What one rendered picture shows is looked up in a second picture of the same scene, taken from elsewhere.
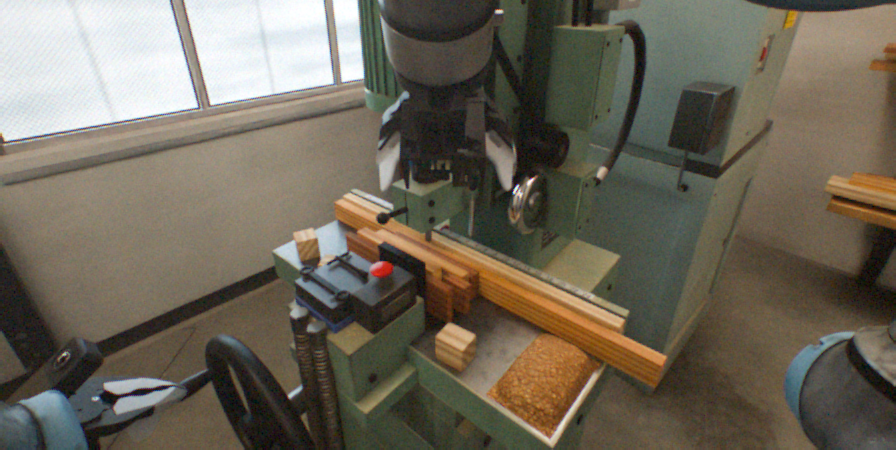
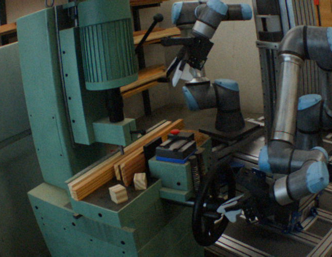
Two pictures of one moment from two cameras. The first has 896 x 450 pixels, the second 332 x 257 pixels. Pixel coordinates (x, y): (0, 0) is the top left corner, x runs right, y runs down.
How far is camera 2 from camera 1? 139 cm
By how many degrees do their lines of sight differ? 87
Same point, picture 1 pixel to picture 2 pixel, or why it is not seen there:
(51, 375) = (251, 176)
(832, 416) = (202, 96)
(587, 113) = not seen: hidden behind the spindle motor
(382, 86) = (130, 71)
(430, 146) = (204, 55)
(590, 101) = not seen: hidden behind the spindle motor
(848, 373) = (197, 87)
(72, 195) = not seen: outside the picture
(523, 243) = (103, 153)
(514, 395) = (200, 137)
